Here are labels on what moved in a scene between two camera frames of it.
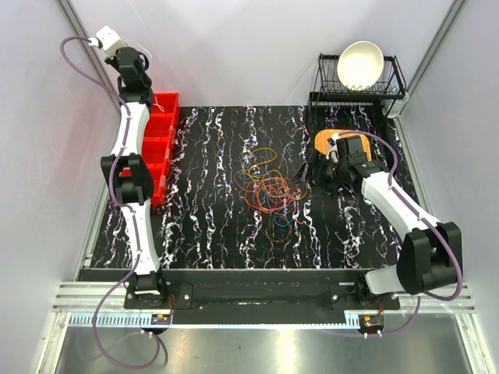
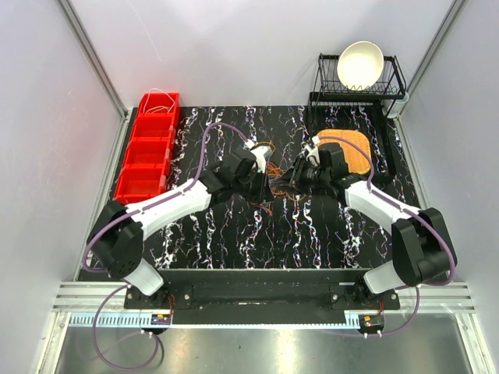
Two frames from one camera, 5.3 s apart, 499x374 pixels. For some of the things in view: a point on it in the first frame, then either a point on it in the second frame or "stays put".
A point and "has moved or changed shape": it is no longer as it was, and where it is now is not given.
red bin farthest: x=166 y=103 stays put
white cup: x=397 y=107 stays put
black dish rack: x=328 y=86 stays put
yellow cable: x=264 y=161 has moved or changed shape
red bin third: x=161 y=126 stays put
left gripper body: x=112 y=62 to x=253 y=186
